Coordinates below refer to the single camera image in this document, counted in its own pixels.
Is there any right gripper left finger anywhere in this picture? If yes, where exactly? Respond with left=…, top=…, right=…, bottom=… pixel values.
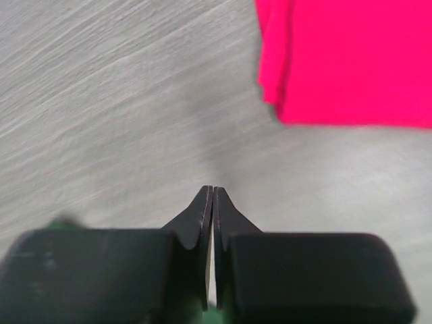
left=1, top=186, right=213, bottom=323

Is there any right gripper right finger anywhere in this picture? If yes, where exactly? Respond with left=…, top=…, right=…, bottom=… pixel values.
left=213, top=187, right=416, bottom=323

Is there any white and green t shirt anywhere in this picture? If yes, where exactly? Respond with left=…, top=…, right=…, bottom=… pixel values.
left=46, top=215, right=223, bottom=324

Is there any folded magenta t shirt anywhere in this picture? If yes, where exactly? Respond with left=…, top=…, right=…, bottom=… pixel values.
left=255, top=1, right=431, bottom=128

